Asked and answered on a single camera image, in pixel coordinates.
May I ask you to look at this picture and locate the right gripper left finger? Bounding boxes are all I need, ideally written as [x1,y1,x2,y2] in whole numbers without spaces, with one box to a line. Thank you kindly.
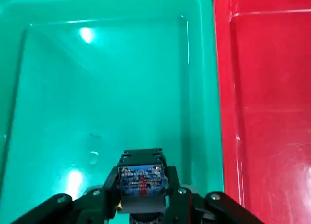
[11,164,122,224]

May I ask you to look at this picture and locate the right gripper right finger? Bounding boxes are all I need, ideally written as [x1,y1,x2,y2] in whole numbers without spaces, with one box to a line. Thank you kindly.
[164,165,266,224]

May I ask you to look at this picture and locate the black-capped push-button part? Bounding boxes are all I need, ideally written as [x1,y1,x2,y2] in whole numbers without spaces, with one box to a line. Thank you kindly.
[117,148,169,224]

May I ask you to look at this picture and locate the green plastic tray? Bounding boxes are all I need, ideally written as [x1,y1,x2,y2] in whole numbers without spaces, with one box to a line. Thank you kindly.
[0,0,225,224]

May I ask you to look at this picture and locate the red plastic tray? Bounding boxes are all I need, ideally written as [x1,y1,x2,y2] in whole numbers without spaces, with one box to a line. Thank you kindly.
[213,0,311,224]

